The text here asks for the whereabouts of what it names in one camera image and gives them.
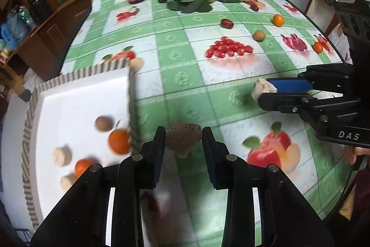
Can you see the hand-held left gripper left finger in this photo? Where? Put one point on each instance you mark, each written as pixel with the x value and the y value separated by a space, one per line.
pixel 157 163

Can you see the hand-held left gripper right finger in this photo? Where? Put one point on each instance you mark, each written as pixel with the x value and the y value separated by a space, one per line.
pixel 211 163

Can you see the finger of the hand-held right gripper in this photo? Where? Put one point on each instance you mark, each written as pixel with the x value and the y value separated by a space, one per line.
pixel 280 102
pixel 289 84

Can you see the orange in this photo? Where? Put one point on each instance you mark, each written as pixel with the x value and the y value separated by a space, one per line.
pixel 119 142
pixel 83 166
pixel 278 20
pixel 318 47

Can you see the rough brown round fruit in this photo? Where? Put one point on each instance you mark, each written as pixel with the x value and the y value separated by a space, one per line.
pixel 103 123

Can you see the garlic piece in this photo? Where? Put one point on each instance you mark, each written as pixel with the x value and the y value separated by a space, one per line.
pixel 62 156

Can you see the white tray with striped rim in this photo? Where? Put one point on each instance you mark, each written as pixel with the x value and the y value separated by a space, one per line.
pixel 72 99

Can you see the person's right hand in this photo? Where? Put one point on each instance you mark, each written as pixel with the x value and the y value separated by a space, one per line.
pixel 351 154

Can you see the tan egg-shaped fruit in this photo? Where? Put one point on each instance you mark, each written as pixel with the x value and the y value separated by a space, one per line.
pixel 259 35

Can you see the red jujube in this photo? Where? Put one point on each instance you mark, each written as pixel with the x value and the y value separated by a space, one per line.
pixel 254 6
pixel 227 23

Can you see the green checked fruit-print tablecloth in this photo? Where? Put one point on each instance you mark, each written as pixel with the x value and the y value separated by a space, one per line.
pixel 179 61

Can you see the wooden cabinet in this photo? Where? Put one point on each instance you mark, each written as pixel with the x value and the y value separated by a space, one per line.
pixel 46 41

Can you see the green and white packet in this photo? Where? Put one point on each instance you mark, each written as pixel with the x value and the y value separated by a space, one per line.
pixel 4 53

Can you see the black pot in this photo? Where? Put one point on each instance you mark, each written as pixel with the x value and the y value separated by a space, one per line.
pixel 39 9

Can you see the clear plastic bottle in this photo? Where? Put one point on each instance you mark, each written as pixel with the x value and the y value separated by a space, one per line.
pixel 25 17

